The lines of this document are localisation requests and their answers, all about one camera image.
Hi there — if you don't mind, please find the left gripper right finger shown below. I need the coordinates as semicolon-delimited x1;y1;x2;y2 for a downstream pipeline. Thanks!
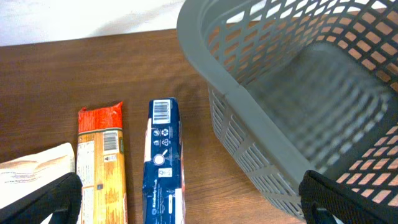
299;170;397;224

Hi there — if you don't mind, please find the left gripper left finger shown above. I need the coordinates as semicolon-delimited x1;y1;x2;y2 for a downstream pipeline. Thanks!
1;172;82;224

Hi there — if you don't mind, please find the orange spaghetti packet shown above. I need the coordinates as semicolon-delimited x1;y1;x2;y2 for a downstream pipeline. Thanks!
76;101;128;224

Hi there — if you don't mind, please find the blue tissue pack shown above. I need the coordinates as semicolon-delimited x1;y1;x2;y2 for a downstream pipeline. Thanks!
142;98;185;224

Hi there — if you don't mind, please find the grey plastic shopping basket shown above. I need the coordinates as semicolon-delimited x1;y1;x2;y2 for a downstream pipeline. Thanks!
177;0;397;222

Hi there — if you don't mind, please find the white grain bag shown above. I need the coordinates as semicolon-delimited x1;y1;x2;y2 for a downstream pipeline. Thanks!
1;143;75;208

